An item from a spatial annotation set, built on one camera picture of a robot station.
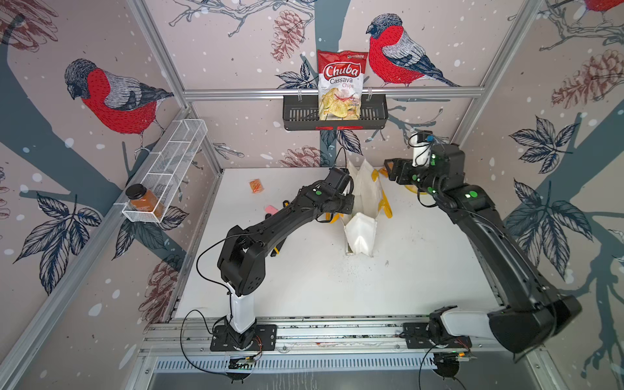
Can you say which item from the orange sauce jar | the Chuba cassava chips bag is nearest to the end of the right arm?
the Chuba cassava chips bag

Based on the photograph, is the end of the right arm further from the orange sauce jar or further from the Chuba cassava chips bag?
the orange sauce jar

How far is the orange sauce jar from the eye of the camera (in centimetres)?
61
